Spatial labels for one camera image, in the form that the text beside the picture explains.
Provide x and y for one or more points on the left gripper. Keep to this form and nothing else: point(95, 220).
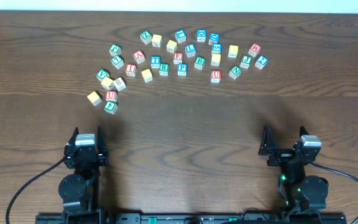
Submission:
point(86, 154)

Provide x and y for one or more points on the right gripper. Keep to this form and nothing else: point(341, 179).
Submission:
point(285, 155)

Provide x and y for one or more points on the green N block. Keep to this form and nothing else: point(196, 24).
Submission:
point(235, 72)

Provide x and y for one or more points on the red E block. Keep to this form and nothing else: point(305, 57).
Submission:
point(177, 58)

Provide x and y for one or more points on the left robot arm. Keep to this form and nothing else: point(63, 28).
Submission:
point(80, 190)

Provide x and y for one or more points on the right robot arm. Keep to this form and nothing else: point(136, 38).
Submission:
point(304, 194)

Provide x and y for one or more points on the green 4 block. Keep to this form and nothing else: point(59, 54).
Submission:
point(110, 107)

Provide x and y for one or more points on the yellow block far left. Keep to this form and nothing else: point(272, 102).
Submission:
point(94, 98)

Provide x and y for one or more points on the red U block left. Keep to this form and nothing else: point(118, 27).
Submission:
point(111, 96)

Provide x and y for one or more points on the red u block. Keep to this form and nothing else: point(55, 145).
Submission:
point(111, 96)
point(215, 76)

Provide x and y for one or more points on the yellow block beside V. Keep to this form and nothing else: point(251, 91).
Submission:
point(107, 83)

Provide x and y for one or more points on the plain wooden picture block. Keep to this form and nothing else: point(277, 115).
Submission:
point(119, 84)

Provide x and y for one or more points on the green V block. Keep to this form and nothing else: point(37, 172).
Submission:
point(102, 74)

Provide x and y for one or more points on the blue 2 block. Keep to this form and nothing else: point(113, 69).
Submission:
point(261, 62)

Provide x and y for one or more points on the green J block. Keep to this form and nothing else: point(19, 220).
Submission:
point(245, 61)

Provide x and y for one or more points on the red I block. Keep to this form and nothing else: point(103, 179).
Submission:
point(131, 70)

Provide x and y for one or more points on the green 7 block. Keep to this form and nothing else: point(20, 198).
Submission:
point(117, 61)

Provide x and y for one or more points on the yellow block centre low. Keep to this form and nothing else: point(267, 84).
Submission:
point(147, 75)

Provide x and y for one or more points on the red M block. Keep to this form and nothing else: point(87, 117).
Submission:
point(254, 50)

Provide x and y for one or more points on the red U block right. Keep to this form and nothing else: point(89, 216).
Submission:
point(215, 76)

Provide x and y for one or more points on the green block upper left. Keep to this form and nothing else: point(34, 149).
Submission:
point(115, 50)

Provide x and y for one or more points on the yellow block right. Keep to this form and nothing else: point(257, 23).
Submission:
point(233, 51)

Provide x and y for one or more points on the red A block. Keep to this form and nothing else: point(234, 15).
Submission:
point(139, 56)

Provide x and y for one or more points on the yellow S block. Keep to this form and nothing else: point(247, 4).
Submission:
point(215, 59)

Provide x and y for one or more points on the blue T block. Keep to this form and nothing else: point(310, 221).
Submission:
point(155, 61)

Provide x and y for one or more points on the green R block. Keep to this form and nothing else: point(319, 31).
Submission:
point(164, 69)

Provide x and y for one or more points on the blue 5 block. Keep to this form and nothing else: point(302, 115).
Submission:
point(216, 48)

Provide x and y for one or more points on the green B block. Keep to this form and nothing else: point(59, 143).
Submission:
point(199, 62)

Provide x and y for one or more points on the blue P block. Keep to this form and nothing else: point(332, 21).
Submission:
point(182, 69)

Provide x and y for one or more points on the green Z block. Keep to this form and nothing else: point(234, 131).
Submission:
point(146, 37)

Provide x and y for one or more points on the blue D block tilted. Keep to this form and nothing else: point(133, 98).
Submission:
point(213, 38)

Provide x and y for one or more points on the yellow block top left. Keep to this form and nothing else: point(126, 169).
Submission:
point(156, 40)

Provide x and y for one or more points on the blue L block middle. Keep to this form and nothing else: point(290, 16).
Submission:
point(190, 50)

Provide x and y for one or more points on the yellow block centre top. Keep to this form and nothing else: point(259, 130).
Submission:
point(171, 46)

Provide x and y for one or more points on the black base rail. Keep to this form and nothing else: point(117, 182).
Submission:
point(136, 218)

